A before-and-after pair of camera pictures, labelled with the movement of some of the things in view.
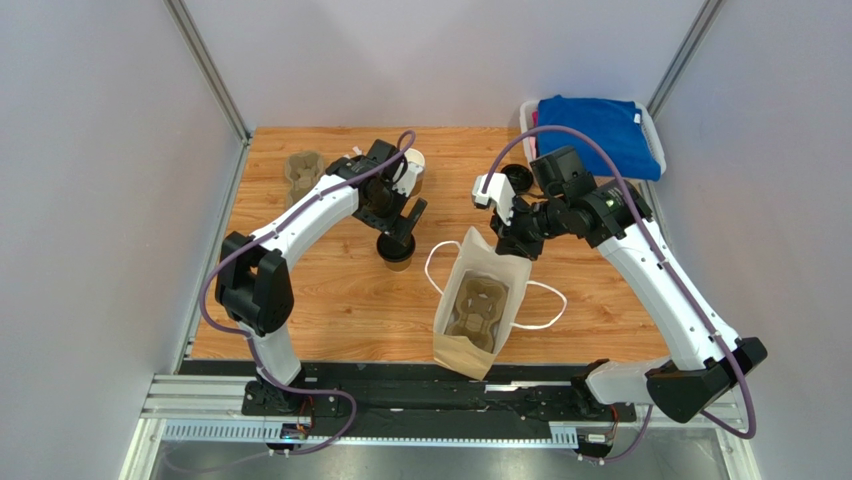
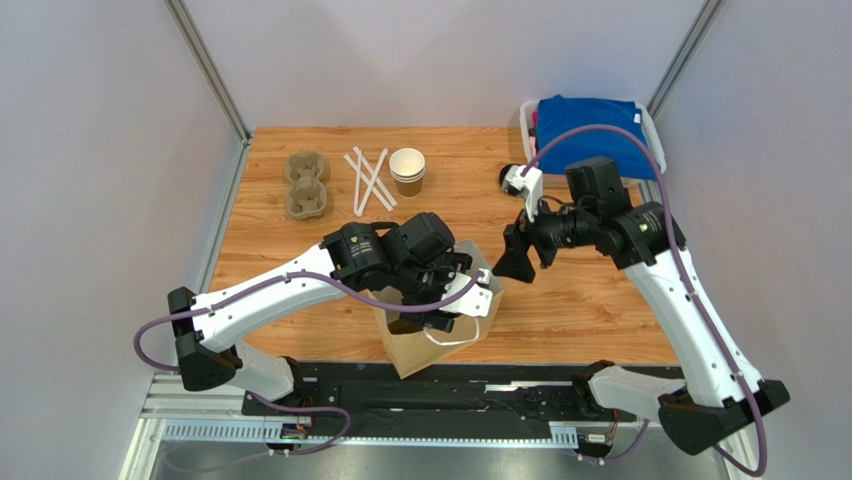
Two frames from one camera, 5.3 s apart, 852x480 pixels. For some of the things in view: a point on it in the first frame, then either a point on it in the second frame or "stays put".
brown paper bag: [479, 306] -> [412, 347]
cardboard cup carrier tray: [305, 169] stays put
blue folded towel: [615, 126] stays put
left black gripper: [396, 223] -> [446, 265]
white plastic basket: [528, 120] stays put
